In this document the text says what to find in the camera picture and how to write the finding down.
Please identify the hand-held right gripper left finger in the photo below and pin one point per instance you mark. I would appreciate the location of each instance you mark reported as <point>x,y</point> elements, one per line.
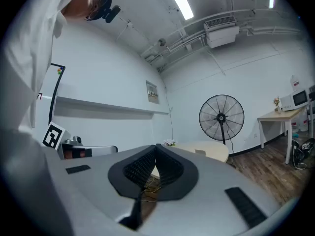
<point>137,167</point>

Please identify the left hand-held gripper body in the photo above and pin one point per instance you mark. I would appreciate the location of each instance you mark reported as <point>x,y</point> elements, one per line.
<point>73,150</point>

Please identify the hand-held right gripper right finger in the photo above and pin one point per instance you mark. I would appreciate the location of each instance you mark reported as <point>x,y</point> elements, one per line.
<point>176,174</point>

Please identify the white flower bunch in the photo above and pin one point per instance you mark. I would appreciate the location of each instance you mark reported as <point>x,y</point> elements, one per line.
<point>170,142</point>

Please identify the round beige table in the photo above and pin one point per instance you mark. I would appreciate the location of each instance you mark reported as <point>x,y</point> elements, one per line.
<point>209,150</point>

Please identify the black-framed whiteboard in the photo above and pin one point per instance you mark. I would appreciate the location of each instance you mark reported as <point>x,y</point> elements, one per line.
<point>54,92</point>

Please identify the black standing fan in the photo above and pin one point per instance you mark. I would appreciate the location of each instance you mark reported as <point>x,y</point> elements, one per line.
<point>221,118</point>

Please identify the person's white shirt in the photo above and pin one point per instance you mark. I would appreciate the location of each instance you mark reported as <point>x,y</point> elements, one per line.
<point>22,65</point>

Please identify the beige table with white legs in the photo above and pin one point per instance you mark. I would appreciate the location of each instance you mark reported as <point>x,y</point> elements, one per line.
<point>280,115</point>

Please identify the small flower vase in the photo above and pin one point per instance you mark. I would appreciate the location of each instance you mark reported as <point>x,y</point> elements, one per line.
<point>277,104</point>

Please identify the black bag with white print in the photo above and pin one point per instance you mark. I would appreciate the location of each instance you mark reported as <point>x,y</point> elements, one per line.
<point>304,151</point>

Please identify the clear water jug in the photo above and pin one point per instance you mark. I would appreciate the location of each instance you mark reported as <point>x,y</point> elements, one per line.
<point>303,123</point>

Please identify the white ceiling pipes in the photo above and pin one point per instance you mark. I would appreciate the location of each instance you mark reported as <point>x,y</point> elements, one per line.
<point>197,37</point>

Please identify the white microwave oven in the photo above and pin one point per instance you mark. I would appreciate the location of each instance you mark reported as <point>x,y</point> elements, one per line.
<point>294,99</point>

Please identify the person's head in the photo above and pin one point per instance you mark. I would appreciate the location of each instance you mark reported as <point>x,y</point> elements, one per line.
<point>83,2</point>

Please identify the white ceiling air conditioner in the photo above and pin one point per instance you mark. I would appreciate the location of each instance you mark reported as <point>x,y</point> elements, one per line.
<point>221,32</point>

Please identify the white box with red label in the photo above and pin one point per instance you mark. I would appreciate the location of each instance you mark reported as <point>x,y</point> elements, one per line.
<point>296,82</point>

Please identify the grey wall electrical panel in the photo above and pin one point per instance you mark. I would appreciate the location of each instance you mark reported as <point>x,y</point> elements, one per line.
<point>152,92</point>

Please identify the black head-mounted camera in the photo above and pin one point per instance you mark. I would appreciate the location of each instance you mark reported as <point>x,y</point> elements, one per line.
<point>108,7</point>

